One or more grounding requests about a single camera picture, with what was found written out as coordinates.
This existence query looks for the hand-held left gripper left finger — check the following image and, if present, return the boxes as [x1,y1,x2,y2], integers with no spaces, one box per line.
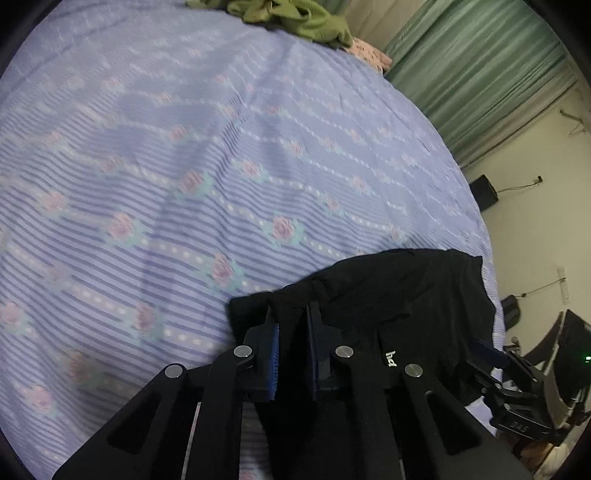
[52,306,281,480]

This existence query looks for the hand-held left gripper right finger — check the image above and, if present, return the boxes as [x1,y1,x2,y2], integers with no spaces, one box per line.
[306,302,536,480]

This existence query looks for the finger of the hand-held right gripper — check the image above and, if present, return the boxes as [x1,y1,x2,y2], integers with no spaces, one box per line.
[472,367,505,397]
[470,338,510,370]

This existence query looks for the black pants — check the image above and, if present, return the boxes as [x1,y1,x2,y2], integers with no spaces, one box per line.
[229,248,498,480]

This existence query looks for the person's right forearm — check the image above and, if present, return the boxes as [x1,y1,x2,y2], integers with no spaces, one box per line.
[515,438,571,480]

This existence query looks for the black speaker box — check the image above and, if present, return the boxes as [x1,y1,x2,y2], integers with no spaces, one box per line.
[468,174,499,212]

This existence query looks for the purple floral bed sheet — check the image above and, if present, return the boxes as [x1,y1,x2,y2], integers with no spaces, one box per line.
[0,0,505,480]

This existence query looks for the green curtain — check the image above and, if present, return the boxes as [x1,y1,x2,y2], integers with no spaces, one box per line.
[382,0,579,168]

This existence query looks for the pink floral pillow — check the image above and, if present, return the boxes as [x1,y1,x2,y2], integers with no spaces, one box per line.
[346,39,393,72]

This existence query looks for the green crumpled cloth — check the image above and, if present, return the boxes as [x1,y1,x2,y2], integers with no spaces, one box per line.
[185,0,354,48]

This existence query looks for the thin wall cable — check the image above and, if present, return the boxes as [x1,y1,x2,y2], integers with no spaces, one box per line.
[521,265,570,305]
[558,108,588,137]
[496,175,544,195]

